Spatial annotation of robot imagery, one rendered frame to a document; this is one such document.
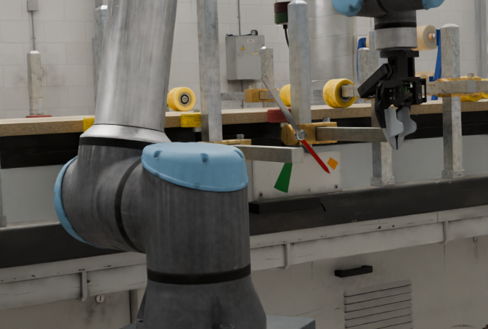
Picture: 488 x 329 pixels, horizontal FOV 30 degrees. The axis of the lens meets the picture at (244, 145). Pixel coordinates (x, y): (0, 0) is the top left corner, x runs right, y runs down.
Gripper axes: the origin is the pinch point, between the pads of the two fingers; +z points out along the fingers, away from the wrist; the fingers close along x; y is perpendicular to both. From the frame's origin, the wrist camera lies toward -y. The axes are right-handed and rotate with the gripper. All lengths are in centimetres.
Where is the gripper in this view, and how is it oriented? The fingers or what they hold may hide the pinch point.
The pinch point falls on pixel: (393, 144)
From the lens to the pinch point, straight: 200.8
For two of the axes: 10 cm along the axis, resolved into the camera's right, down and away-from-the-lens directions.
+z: 0.4, 10.0, 0.4
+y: 5.2, 0.1, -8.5
